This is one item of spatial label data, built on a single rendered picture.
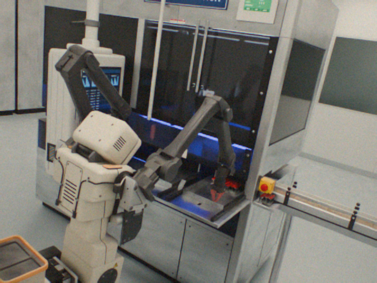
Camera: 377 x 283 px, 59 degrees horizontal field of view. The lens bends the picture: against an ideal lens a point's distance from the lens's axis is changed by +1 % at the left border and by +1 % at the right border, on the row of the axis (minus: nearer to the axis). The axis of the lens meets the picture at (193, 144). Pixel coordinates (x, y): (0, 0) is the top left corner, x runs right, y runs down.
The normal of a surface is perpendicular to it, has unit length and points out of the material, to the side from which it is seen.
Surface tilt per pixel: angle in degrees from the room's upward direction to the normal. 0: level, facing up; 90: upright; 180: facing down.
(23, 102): 90
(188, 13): 90
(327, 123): 90
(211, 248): 90
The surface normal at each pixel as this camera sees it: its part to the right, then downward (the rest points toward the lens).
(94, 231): 0.77, 0.29
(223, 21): -0.53, 0.16
